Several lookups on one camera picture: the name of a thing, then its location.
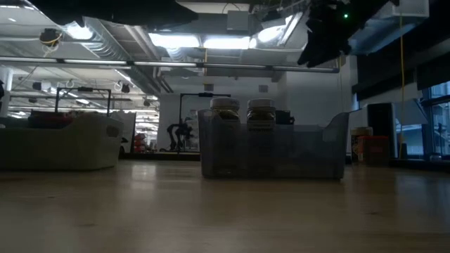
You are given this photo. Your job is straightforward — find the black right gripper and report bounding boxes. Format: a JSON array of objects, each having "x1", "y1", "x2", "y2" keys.
[{"x1": 297, "y1": 0, "x2": 363, "y2": 67}]

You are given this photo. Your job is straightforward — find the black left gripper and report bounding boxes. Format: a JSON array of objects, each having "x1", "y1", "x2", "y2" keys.
[{"x1": 80, "y1": 0, "x2": 198, "y2": 27}]

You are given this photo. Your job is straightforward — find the white-lid spice jar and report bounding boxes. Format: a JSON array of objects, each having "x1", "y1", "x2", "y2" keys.
[
  {"x1": 246, "y1": 98, "x2": 277, "y2": 133},
  {"x1": 210, "y1": 97, "x2": 243, "y2": 131}
]

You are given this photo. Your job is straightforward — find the red-lid spice tin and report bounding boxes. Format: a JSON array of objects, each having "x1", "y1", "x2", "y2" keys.
[{"x1": 358, "y1": 135, "x2": 390, "y2": 165}]

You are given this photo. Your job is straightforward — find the bright ceiling light panel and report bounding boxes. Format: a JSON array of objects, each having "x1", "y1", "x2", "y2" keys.
[
  {"x1": 202, "y1": 36, "x2": 251, "y2": 50},
  {"x1": 149, "y1": 32, "x2": 200, "y2": 48}
]

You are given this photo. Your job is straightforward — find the long horizontal ceiling pipe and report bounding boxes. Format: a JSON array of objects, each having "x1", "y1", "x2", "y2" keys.
[{"x1": 0, "y1": 56, "x2": 340, "y2": 74}]

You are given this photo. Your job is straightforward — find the grey ceiling box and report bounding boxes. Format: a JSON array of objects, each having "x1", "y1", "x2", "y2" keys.
[{"x1": 226, "y1": 10, "x2": 252, "y2": 32}]

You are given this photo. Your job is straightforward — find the black box device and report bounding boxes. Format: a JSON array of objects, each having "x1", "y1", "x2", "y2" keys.
[{"x1": 275, "y1": 110, "x2": 295, "y2": 125}]

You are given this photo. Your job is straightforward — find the tall black cabinet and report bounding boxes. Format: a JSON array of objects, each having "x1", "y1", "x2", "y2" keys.
[{"x1": 367, "y1": 102, "x2": 398, "y2": 159}]

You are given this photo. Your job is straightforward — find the smoked translucent plastic bin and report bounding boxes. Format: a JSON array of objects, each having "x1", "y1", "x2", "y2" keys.
[{"x1": 197, "y1": 108, "x2": 351, "y2": 181}]

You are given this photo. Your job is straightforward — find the white standing panel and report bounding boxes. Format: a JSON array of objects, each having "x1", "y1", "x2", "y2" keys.
[{"x1": 110, "y1": 111, "x2": 137, "y2": 155}]

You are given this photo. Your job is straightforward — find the red background objects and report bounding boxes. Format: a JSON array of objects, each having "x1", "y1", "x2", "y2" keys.
[{"x1": 133, "y1": 132, "x2": 148, "y2": 154}]

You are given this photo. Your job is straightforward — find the room window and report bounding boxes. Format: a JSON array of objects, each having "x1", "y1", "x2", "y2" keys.
[{"x1": 421, "y1": 82, "x2": 450, "y2": 157}]

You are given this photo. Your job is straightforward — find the light grey plastic bin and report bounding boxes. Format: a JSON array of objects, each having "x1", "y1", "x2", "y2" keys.
[{"x1": 0, "y1": 112, "x2": 124, "y2": 172}]

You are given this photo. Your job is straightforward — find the white room column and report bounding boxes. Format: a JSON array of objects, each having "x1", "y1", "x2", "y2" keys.
[{"x1": 0, "y1": 66, "x2": 14, "y2": 119}]

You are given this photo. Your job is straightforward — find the large rectangular air duct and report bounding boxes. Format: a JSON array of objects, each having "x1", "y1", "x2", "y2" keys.
[{"x1": 347, "y1": 0, "x2": 430, "y2": 56}]

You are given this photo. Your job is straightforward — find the ribbed ceiling air duct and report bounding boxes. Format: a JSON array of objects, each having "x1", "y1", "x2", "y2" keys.
[{"x1": 82, "y1": 16, "x2": 174, "y2": 94}]

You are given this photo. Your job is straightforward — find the yellow hanging cable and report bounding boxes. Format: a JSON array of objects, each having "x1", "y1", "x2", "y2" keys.
[{"x1": 399, "y1": 15, "x2": 406, "y2": 159}]

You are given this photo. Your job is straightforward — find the black camera stand frame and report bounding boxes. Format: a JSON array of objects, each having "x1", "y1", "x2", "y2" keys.
[
  {"x1": 55, "y1": 86, "x2": 112, "y2": 117},
  {"x1": 179, "y1": 92, "x2": 232, "y2": 154}
]

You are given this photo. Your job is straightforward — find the black ceiling cord reel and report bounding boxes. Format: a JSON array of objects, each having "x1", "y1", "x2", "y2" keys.
[{"x1": 39, "y1": 27, "x2": 64, "y2": 53}]

